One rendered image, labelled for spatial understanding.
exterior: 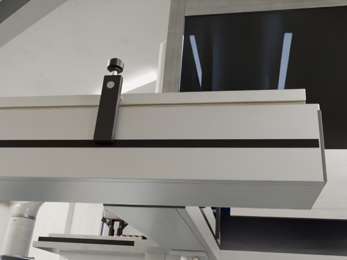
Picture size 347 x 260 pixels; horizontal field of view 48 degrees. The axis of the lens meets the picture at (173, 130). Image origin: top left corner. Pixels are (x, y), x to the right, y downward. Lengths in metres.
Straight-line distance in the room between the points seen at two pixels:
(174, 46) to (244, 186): 1.17
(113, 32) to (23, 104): 4.03
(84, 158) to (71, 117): 0.06
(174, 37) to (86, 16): 2.93
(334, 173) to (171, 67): 0.69
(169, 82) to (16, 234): 1.04
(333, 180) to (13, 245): 1.42
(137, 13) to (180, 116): 3.84
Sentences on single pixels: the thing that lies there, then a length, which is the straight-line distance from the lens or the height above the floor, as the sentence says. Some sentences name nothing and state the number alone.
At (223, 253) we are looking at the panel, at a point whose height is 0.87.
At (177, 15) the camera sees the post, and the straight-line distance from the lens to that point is 1.66.
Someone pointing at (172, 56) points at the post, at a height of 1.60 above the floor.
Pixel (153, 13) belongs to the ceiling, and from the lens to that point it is 4.24.
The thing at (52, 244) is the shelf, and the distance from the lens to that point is 1.41.
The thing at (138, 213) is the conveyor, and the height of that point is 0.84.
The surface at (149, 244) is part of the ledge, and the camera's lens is 1.13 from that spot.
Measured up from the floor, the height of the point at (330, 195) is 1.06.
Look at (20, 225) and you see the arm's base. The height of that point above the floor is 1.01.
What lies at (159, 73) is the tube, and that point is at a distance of 2.82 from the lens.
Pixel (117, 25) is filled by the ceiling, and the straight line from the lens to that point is 4.48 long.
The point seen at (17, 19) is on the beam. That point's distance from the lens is 4.13.
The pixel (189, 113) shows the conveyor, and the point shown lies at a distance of 0.46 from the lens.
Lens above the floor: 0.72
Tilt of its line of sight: 24 degrees up
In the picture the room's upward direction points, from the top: 5 degrees clockwise
